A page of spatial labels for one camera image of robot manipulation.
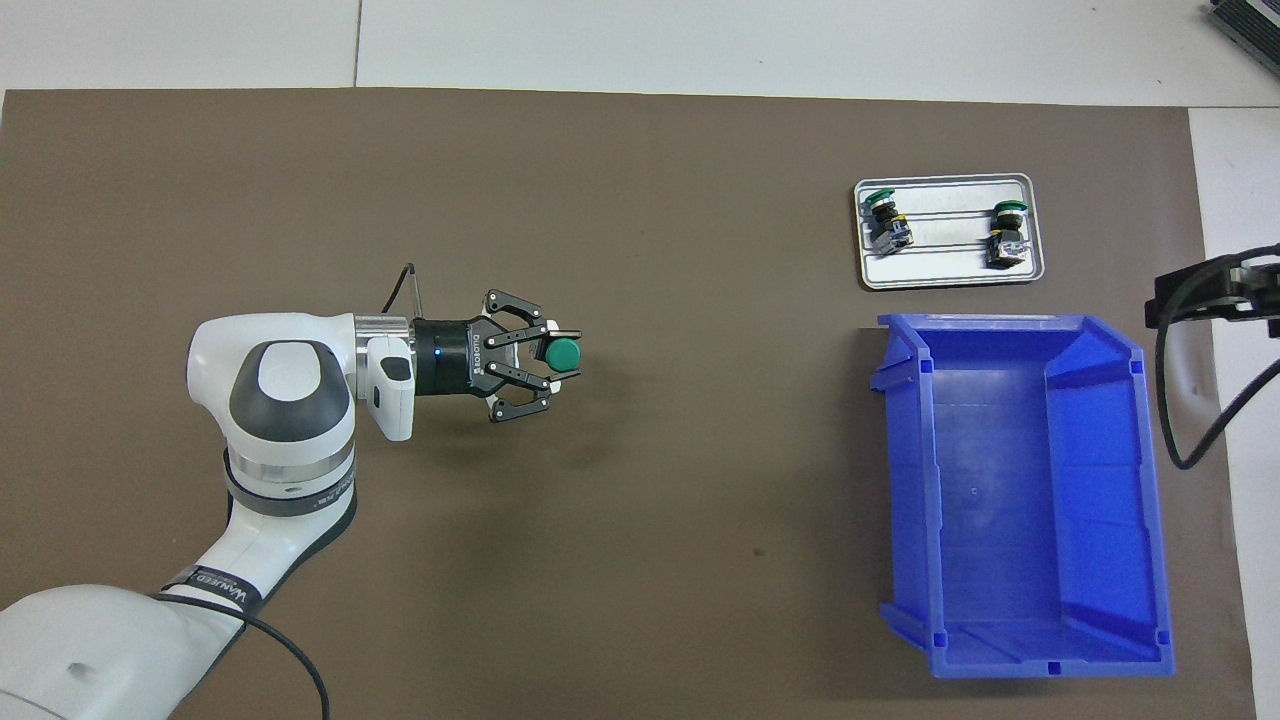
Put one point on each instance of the grey ribbed metal device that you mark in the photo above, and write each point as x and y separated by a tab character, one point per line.
1250	25

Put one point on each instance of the brown table mat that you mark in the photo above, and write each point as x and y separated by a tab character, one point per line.
700	600

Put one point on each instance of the green push button switch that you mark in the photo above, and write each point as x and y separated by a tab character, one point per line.
888	225
562	354
1007	240

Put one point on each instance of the silver metal tray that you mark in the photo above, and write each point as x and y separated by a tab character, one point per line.
950	270

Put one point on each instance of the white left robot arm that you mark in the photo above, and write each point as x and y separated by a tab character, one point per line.
290	400

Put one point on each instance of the blue plastic storage bin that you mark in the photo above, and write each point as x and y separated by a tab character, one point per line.
1000	500

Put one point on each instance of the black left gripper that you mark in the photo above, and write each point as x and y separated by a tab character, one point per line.
445	357

